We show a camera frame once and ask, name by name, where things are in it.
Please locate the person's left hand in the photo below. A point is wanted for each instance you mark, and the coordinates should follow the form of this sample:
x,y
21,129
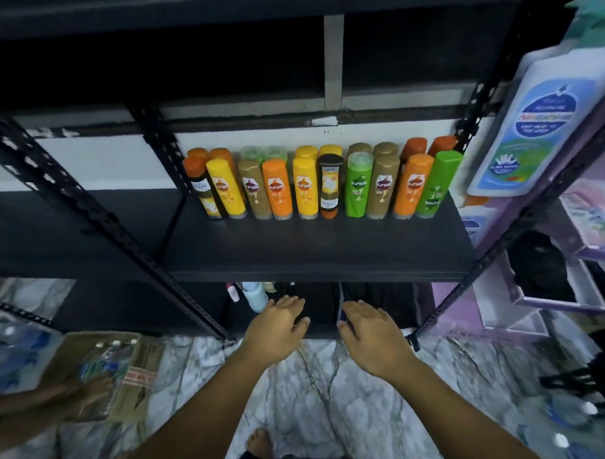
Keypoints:
x,y
271,332

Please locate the person's right hand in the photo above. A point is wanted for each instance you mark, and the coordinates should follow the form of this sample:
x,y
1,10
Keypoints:
x,y
376,343

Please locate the person's right thumb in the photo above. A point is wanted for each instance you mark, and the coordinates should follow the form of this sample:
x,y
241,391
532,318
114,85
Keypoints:
x,y
344,330

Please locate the person's left thumb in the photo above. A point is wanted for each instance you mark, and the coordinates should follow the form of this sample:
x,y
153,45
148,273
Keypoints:
x,y
301,328

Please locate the another person's forearm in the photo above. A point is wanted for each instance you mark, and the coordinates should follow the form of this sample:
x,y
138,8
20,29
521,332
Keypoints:
x,y
26,400

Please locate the person's right forearm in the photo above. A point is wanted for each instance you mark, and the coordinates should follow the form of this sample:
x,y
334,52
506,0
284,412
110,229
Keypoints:
x,y
452,420

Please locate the person's left forearm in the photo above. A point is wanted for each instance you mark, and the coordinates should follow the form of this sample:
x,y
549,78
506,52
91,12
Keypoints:
x,y
200,418

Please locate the light blue plastic bottle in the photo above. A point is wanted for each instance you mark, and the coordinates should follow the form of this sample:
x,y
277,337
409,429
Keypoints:
x,y
255,297

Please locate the black metal shelving rack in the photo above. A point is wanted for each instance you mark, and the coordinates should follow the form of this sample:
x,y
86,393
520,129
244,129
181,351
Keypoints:
x,y
308,251

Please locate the small white pink-capped bottle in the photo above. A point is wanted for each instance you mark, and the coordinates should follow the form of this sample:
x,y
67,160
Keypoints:
x,y
232,292

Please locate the person's foot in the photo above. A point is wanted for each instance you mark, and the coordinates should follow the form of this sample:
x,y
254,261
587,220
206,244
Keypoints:
x,y
260,444

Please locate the row of colourful shampoo bottles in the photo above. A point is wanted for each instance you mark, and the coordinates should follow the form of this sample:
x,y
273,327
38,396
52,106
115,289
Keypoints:
x,y
325,186

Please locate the purple cardboard display box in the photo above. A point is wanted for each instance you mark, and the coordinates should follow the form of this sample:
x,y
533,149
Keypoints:
x,y
493,304

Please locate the brown cardboard box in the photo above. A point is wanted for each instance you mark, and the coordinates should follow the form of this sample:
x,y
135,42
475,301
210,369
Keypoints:
x,y
139,371

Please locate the clear water bottles in carton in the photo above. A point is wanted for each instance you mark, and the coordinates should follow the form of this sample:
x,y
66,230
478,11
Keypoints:
x,y
106,362

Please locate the wrapped bottles with white caps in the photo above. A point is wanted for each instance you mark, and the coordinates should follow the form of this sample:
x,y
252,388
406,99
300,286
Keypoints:
x,y
571,425

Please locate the large white pump bottle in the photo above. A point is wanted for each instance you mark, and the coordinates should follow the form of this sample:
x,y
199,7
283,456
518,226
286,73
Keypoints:
x,y
531,124

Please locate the plastic-wrapped water bottle pack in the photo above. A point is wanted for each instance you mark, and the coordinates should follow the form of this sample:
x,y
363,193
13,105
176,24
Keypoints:
x,y
19,350

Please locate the teal capped bottle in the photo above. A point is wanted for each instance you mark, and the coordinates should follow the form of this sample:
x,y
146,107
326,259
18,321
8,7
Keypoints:
x,y
592,21

